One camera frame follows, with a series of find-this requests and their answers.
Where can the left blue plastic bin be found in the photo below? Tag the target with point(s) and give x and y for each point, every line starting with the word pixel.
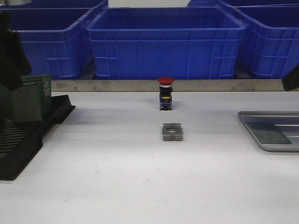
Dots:
pixel 55 40

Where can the black slotted board rack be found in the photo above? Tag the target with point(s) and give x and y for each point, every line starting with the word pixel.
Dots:
pixel 20 142

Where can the centre blue plastic bin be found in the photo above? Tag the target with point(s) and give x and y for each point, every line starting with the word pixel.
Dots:
pixel 148 43

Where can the silver metal tray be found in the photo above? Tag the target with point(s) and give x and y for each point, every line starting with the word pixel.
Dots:
pixel 286 122

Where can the red emergency stop button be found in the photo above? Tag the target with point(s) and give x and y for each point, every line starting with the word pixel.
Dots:
pixel 165 97

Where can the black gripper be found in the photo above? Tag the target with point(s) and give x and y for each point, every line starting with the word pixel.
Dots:
pixel 13 61

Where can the far right blue bin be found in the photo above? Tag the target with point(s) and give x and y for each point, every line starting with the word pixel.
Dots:
pixel 240 3

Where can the blue plastic bin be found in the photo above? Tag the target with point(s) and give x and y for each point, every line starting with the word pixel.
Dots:
pixel 270 45
pixel 148 43
pixel 55 40

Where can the grey metal clamp block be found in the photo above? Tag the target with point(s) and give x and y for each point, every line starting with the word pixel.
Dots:
pixel 172 132

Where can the far left blue bin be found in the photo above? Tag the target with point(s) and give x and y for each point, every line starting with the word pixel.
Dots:
pixel 39 4

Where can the right blue plastic bin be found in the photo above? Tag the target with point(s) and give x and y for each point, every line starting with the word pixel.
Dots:
pixel 270 45

